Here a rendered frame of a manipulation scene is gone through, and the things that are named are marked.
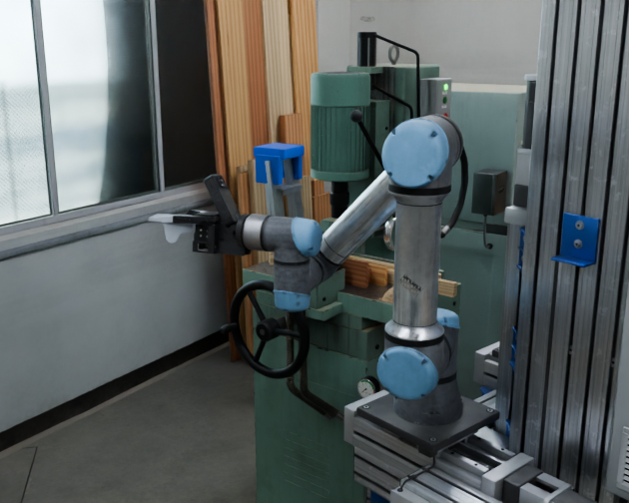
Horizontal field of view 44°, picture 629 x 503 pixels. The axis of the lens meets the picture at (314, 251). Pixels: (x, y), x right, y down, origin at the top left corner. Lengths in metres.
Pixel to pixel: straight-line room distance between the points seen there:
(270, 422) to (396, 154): 1.38
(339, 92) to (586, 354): 1.04
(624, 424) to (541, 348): 0.23
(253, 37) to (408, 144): 2.66
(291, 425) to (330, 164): 0.84
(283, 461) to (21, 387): 1.24
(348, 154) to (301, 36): 2.07
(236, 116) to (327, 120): 1.59
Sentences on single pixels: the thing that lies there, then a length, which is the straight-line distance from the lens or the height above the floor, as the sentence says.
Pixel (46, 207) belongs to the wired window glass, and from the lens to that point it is 3.36.
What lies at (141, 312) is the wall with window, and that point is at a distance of 3.71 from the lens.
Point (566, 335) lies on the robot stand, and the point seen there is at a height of 1.03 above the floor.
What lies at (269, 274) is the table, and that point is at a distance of 2.39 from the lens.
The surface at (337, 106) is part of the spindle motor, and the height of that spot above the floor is 1.42.
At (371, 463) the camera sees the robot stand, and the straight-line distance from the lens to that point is 1.86.
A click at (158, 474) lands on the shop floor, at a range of 3.12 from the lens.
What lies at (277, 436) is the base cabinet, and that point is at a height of 0.36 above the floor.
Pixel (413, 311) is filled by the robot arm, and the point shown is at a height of 1.11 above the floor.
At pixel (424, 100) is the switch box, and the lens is 2.48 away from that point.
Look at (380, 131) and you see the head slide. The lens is 2.39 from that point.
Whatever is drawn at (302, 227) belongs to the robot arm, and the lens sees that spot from 1.53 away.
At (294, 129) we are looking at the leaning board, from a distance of 4.09.
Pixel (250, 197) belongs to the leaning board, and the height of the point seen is 0.86.
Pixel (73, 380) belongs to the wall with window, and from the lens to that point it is 3.53.
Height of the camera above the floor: 1.61
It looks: 16 degrees down
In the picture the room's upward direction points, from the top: straight up
